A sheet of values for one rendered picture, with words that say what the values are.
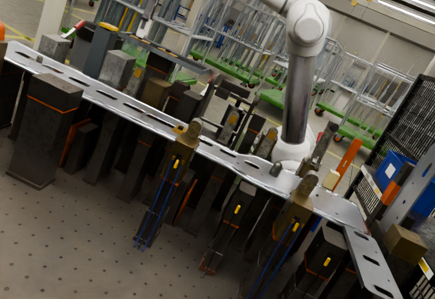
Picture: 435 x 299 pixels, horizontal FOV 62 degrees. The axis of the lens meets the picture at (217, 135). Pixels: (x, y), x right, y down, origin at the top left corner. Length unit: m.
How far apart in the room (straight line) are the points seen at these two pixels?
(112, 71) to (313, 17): 0.72
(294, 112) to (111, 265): 0.86
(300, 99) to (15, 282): 1.06
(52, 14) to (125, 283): 4.23
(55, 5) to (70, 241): 4.08
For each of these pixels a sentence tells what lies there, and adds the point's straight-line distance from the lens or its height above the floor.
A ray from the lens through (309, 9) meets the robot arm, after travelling 1.30.
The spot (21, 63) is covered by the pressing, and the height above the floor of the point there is 1.00.
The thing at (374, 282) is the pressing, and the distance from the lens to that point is 0.96.
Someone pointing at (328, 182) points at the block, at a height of 1.02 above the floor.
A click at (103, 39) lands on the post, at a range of 1.59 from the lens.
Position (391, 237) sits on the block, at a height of 1.03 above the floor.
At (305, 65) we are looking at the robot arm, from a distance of 1.37.
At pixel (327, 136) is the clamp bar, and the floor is 1.16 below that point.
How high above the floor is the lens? 1.39
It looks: 18 degrees down
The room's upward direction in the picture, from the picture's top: 25 degrees clockwise
